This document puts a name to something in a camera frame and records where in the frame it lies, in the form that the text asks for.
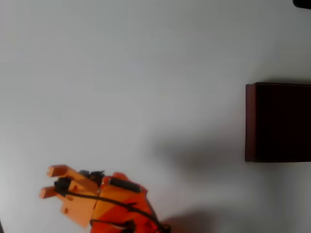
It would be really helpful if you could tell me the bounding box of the black cable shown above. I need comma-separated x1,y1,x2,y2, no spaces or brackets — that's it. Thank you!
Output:
63,190,172,233

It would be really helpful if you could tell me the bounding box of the dark red box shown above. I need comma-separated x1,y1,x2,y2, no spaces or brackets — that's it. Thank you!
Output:
244,82,311,163

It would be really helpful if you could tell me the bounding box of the light orange camera mount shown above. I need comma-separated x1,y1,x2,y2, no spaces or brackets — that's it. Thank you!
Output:
38,164,101,228

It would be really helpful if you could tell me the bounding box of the black object at edge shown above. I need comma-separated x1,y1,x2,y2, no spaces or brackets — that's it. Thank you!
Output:
293,0,311,10

